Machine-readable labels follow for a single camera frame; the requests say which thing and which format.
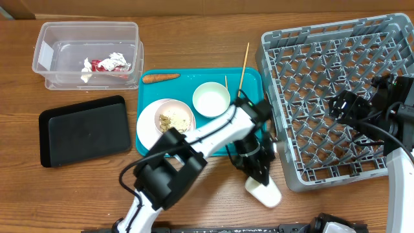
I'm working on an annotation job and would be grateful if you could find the white cup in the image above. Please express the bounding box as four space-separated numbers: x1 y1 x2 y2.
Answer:
245 177 282 208

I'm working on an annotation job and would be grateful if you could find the white tissue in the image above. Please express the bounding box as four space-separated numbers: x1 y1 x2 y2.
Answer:
98 52 131 72

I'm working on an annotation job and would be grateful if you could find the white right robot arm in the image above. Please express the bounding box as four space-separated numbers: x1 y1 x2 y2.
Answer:
329 74 413 232

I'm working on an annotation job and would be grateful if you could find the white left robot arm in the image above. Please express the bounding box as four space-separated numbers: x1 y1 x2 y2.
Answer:
111 98 281 233

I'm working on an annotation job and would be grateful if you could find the grey dishwasher rack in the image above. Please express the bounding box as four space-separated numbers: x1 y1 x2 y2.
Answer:
256 13 413 192

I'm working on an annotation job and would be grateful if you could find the clear plastic waste bin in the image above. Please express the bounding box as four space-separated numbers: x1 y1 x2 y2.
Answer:
32 21 144 90

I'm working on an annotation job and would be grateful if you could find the white round bowl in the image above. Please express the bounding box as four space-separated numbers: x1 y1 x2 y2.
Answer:
192 82 230 118

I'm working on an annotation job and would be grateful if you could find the pink bowl with food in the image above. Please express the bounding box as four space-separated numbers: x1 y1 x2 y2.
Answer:
154 100 195 133

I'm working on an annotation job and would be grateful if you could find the white round plate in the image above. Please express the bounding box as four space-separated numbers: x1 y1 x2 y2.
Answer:
136 98 197 151

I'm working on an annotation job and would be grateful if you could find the orange carrot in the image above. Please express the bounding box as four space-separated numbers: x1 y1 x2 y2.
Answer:
142 74 180 84

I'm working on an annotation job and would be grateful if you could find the black plastic tray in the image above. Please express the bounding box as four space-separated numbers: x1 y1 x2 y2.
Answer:
39 95 132 168

